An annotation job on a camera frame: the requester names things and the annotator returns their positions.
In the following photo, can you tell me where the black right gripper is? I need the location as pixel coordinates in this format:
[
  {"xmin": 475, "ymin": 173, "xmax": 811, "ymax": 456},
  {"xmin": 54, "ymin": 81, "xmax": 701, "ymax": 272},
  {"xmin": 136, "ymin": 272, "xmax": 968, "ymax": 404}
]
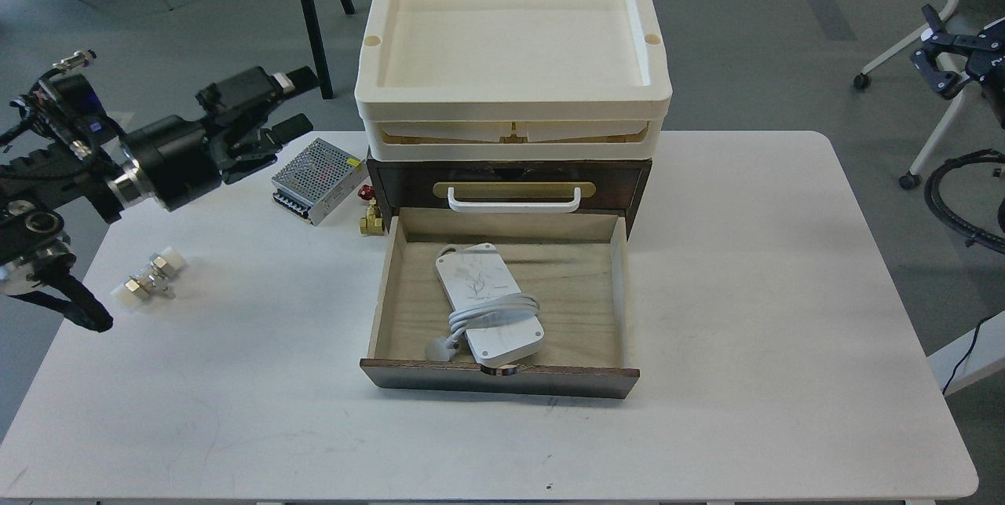
[{"xmin": 911, "ymin": 4, "xmax": 1004, "ymax": 129}]

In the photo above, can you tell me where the white power adapter with cable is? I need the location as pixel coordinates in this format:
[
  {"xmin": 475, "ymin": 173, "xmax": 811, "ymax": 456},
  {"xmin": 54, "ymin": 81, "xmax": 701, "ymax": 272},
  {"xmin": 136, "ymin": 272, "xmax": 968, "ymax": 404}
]
[{"xmin": 425, "ymin": 243, "xmax": 543, "ymax": 368}]

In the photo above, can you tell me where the wooden drawer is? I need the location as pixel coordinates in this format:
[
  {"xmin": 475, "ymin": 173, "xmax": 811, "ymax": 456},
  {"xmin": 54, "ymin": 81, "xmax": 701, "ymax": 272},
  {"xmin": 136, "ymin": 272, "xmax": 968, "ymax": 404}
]
[{"xmin": 360, "ymin": 208, "xmax": 640, "ymax": 399}]

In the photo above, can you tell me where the cream plastic tray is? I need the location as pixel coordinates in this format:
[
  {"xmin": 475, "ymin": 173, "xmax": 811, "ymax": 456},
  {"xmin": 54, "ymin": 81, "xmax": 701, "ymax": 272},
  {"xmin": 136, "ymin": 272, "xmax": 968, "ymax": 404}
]
[{"xmin": 355, "ymin": 0, "xmax": 674, "ymax": 162}]

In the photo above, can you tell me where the metal white pipe fitting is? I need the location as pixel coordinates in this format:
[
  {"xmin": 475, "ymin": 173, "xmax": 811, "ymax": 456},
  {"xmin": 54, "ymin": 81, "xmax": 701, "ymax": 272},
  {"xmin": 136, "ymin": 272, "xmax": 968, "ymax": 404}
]
[{"xmin": 110, "ymin": 247, "xmax": 189, "ymax": 309}]

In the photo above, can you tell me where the black corrugated cable hose right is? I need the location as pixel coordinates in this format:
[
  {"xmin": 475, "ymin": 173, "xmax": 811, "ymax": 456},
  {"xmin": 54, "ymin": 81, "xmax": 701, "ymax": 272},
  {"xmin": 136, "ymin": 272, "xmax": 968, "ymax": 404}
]
[{"xmin": 923, "ymin": 148, "xmax": 1005, "ymax": 256}]

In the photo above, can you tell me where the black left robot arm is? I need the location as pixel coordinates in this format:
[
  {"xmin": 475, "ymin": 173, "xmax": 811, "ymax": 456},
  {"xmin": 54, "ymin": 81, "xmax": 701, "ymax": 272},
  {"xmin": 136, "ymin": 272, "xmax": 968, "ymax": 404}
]
[{"xmin": 1, "ymin": 49, "xmax": 317, "ymax": 332}]

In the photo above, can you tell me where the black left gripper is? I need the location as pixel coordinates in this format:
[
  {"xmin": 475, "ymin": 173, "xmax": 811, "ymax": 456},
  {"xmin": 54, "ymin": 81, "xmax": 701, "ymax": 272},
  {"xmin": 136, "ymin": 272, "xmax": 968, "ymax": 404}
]
[{"xmin": 118, "ymin": 66, "xmax": 319, "ymax": 211}]

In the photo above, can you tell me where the metal mesh power supply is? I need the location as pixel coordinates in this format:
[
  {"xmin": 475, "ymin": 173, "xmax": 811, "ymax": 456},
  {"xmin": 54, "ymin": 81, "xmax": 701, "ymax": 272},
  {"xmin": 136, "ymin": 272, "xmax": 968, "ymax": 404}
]
[{"xmin": 272, "ymin": 137, "xmax": 367, "ymax": 226}]

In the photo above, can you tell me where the white drawer handle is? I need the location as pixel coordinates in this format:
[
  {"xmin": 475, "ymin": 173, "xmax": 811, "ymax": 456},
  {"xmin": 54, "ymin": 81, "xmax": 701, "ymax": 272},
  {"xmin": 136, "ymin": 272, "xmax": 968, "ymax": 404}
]
[{"xmin": 446, "ymin": 185, "xmax": 583, "ymax": 214}]

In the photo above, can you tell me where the brass valve red handle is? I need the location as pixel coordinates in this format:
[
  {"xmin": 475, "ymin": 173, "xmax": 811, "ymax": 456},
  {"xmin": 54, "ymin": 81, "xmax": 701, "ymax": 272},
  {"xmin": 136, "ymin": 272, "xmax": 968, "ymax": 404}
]
[{"xmin": 356, "ymin": 184, "xmax": 386, "ymax": 236}]

